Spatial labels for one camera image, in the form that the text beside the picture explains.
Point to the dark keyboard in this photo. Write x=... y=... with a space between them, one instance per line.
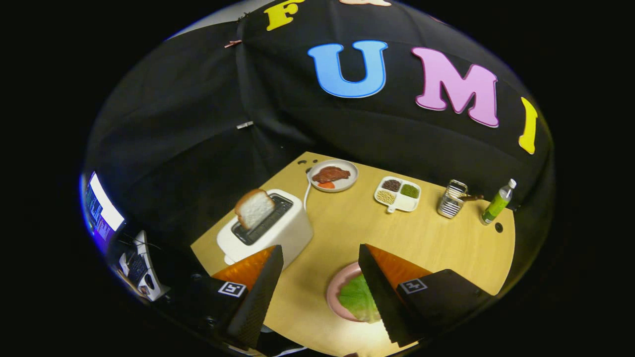
x=136 y=267

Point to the red meat piece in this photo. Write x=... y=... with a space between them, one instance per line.
x=330 y=174

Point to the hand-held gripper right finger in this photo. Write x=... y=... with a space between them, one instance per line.
x=384 y=297

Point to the pink round plate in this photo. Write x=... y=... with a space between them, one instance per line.
x=333 y=292

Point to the computer monitor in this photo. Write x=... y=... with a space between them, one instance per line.
x=104 y=208

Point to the white toaster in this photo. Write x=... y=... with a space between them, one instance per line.
x=287 y=233

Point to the white divided seed dish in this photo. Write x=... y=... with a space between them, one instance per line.
x=404 y=202

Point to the pink cloth clip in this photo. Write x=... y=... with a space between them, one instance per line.
x=232 y=43

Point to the grey round plate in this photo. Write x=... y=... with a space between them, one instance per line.
x=349 y=179

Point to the dark computer mouse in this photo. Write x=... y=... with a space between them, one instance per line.
x=149 y=281

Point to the toasted white bread slice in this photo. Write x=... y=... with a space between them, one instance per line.
x=254 y=208

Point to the white cloth clip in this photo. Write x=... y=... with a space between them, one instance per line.
x=244 y=125

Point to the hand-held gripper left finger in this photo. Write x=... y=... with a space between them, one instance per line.
x=258 y=302

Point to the green lettuce leaf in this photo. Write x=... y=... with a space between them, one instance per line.
x=357 y=300

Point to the white side desk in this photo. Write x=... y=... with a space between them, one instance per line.
x=157 y=290

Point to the orange carrot slice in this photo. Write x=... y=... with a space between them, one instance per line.
x=326 y=185

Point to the green drink bottle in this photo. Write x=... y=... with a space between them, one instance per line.
x=496 y=206

